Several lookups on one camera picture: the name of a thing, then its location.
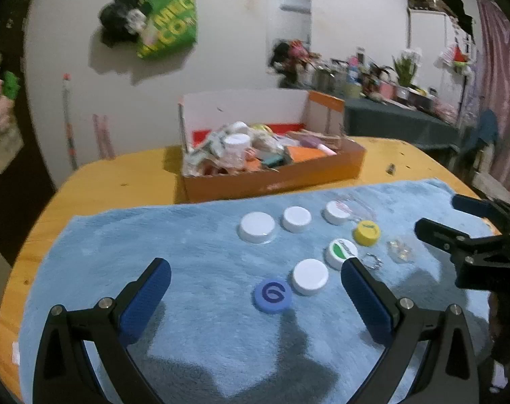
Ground clear beaded bracelet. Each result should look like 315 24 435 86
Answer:
341 199 376 222

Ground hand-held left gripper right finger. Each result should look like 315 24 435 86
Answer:
340 257 480 404

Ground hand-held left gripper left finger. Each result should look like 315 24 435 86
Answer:
34 258 172 404

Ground pink curtain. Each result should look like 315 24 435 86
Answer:
476 0 510 203

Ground white plush toy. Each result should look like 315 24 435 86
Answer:
126 7 147 34

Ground orange cardboard packet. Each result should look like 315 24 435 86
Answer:
286 146 328 164

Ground large white bottle cap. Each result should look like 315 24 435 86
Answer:
239 211 278 244

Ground green shopping bag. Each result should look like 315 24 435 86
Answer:
136 0 198 60

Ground pink hanger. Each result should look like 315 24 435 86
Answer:
92 113 115 160

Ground small clear plastic piece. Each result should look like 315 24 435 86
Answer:
387 240 414 264

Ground blue bottle cap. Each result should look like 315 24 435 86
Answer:
254 278 293 313

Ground orange and white stick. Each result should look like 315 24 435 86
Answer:
62 73 79 170

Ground light blue towel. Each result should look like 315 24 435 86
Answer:
18 179 502 404

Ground blue cloth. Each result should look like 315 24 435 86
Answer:
466 109 501 149

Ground red paper sheet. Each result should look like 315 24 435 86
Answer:
191 123 304 144

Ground green and white bottle cap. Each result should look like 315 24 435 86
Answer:
326 238 359 270

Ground pink bunny plush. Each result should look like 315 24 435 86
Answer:
280 40 310 66

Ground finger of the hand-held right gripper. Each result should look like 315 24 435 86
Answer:
414 217 510 291
452 194 510 236

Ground white cabinet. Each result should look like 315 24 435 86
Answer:
407 0 479 106

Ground yellow bottle cap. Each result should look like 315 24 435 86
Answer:
353 221 381 246

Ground black plastic bag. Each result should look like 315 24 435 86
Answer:
98 0 148 47

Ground dark green tablecloth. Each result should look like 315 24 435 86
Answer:
343 96 464 151

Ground metal pot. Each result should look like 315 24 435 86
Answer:
312 65 336 91

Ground watermelon decoration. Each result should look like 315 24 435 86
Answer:
439 44 475 74

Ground potted snake plant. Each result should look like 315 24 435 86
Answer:
392 48 423 89

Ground clear plastic jar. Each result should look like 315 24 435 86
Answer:
220 133 252 171

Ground orange and white cardboard box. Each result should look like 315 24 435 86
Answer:
178 89 367 203

